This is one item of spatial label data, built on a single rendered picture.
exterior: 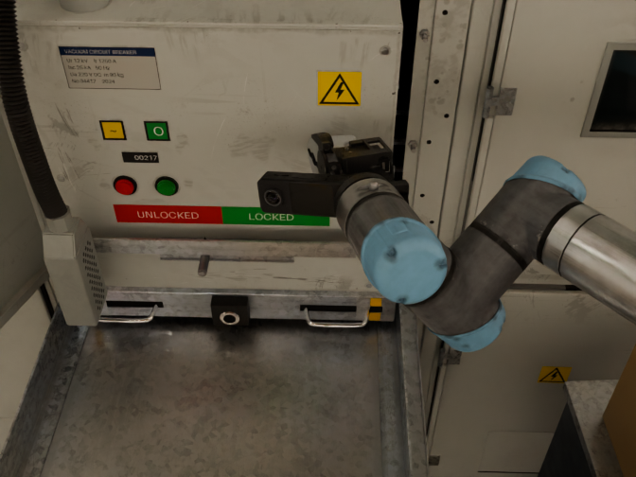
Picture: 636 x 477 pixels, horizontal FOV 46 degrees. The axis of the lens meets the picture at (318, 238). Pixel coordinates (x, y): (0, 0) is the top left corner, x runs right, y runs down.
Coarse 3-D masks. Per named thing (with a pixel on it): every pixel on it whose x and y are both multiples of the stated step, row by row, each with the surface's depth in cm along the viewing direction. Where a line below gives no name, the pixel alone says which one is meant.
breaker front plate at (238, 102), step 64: (192, 64) 94; (256, 64) 94; (320, 64) 94; (384, 64) 93; (64, 128) 101; (128, 128) 101; (192, 128) 101; (256, 128) 101; (320, 128) 100; (384, 128) 100; (64, 192) 109; (192, 192) 109; (256, 192) 108; (128, 256) 118; (192, 256) 117; (256, 256) 117
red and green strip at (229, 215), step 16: (128, 208) 111; (144, 208) 111; (160, 208) 111; (176, 208) 111; (192, 208) 111; (208, 208) 111; (224, 208) 110; (240, 208) 110; (256, 208) 110; (256, 224) 112; (272, 224) 112; (288, 224) 112; (304, 224) 112; (320, 224) 112
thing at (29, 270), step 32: (0, 128) 118; (0, 160) 120; (0, 192) 122; (0, 224) 124; (32, 224) 132; (0, 256) 126; (32, 256) 134; (0, 288) 129; (32, 288) 132; (0, 320) 126
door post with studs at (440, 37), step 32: (448, 0) 103; (416, 32) 106; (448, 32) 106; (416, 64) 110; (448, 64) 109; (416, 96) 114; (448, 96) 113; (416, 128) 118; (448, 128) 117; (416, 160) 122; (416, 192) 126; (416, 320) 148
